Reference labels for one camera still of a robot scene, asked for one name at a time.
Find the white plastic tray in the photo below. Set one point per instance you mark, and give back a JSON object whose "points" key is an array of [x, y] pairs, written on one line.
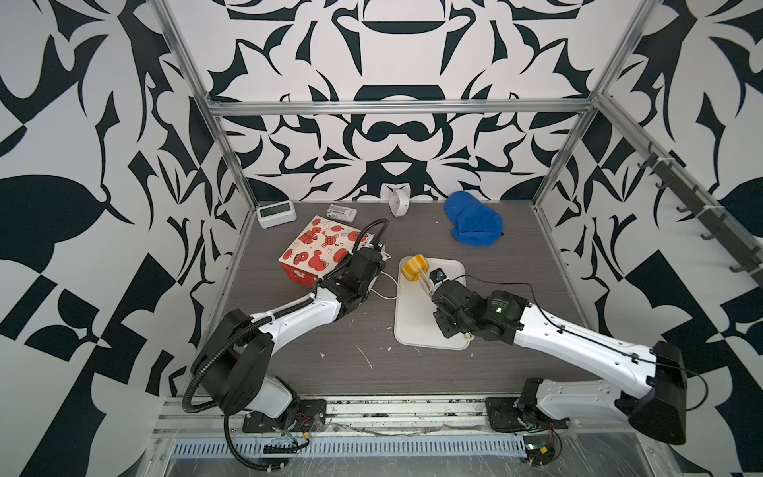
{"points": [[415, 324]]}

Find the yellow fake bread bun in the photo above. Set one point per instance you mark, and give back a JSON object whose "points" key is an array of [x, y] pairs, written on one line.
{"points": [[415, 268]]}

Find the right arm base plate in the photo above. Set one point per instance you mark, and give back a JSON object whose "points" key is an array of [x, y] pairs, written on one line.
{"points": [[508, 415]]}

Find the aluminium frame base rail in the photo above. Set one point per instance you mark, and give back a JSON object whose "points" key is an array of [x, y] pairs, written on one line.
{"points": [[374, 426]]}

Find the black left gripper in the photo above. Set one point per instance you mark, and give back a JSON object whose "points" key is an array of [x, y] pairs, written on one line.
{"points": [[341, 270]]}

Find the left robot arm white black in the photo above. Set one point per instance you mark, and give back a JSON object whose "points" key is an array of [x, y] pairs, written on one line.
{"points": [[230, 373]]}

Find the white digital clock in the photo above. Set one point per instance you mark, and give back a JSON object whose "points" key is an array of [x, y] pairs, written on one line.
{"points": [[276, 214]]}

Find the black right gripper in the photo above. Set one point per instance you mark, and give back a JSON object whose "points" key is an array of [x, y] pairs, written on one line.
{"points": [[439, 314]]}

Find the red white paper bag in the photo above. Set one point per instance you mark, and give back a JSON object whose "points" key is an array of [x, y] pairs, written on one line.
{"points": [[320, 247]]}

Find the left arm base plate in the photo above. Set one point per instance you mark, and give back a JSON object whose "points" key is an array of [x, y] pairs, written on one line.
{"points": [[302, 415]]}

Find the grey wall hook rail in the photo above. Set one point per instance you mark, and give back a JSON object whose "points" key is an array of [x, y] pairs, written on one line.
{"points": [[697, 202]]}

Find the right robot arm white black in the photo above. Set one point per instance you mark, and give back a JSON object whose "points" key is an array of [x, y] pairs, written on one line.
{"points": [[646, 386]]}

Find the blue cap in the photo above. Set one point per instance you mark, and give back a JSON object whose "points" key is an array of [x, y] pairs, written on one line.
{"points": [[474, 223]]}

